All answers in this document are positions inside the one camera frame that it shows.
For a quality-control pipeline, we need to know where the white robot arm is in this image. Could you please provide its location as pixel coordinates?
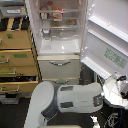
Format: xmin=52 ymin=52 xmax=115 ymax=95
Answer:
xmin=23 ymin=74 xmax=128 ymax=128

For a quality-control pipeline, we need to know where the upper white fridge drawer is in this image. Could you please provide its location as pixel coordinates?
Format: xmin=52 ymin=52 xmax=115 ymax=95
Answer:
xmin=37 ymin=55 xmax=80 ymax=79

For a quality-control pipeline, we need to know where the white fridge top door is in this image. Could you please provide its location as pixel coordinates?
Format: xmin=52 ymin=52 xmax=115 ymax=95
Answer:
xmin=81 ymin=0 xmax=128 ymax=79

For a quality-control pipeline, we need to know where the white fridge drawer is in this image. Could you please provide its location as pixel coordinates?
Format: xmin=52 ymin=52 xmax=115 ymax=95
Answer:
xmin=37 ymin=55 xmax=80 ymax=79
xmin=43 ymin=78 xmax=79 ymax=86

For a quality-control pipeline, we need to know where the lower white fridge drawer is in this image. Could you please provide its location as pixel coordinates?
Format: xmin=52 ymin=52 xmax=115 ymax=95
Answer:
xmin=43 ymin=78 xmax=79 ymax=86

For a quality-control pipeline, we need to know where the grey box on cabinet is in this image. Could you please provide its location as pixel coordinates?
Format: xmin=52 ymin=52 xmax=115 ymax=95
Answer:
xmin=0 ymin=6 xmax=27 ymax=18

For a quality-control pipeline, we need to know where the wooden drawer cabinet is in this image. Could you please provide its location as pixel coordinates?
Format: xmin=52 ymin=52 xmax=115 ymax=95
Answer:
xmin=0 ymin=17 xmax=41 ymax=94

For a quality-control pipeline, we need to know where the white refrigerator body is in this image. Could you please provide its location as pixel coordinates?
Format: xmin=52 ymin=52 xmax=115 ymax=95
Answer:
xmin=25 ymin=0 xmax=88 ymax=88

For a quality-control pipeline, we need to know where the red food package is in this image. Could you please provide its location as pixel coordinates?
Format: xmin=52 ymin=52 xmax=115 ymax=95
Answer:
xmin=53 ymin=9 xmax=63 ymax=21

